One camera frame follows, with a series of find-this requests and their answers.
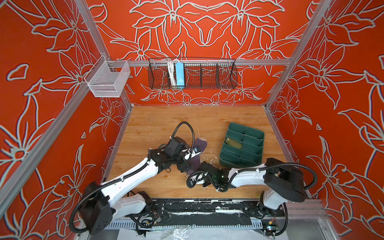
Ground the light blue box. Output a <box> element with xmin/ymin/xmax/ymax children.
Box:
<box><xmin>175</xmin><ymin>62</ymin><xmax>185</xmax><ymax>89</ymax></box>

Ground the black wire basket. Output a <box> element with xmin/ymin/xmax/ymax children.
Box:
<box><xmin>148</xmin><ymin>58</ymin><xmax>239</xmax><ymax>90</ymax></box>

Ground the clear plastic bin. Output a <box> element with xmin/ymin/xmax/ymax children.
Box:
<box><xmin>85</xmin><ymin>56</ymin><xmax>131</xmax><ymax>98</ymax></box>

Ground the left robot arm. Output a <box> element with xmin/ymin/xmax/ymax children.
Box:
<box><xmin>69</xmin><ymin>137</ymin><xmax>207</xmax><ymax>235</ymax></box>

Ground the white cable bundle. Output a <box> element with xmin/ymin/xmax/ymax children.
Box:
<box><xmin>167</xmin><ymin>59</ymin><xmax>177</xmax><ymax>88</ymax></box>

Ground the green striped sock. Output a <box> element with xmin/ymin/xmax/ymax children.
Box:
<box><xmin>225</xmin><ymin>138</ymin><xmax>243</xmax><ymax>149</ymax></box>

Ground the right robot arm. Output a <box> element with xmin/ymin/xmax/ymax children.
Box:
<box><xmin>187</xmin><ymin>158</ymin><xmax>318</xmax><ymax>211</ymax></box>

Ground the green divided tray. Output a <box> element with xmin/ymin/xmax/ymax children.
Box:
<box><xmin>219</xmin><ymin>123</ymin><xmax>265</xmax><ymax>169</ymax></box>

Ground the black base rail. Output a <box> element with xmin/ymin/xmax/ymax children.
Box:
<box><xmin>134</xmin><ymin>198</ymin><xmax>287</xmax><ymax>230</ymax></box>

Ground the purple sock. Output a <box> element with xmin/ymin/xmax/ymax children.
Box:
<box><xmin>185</xmin><ymin>136</ymin><xmax>208</xmax><ymax>175</ymax></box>

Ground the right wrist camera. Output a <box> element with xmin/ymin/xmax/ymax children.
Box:
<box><xmin>193</xmin><ymin>176</ymin><xmax>206</xmax><ymax>185</ymax></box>

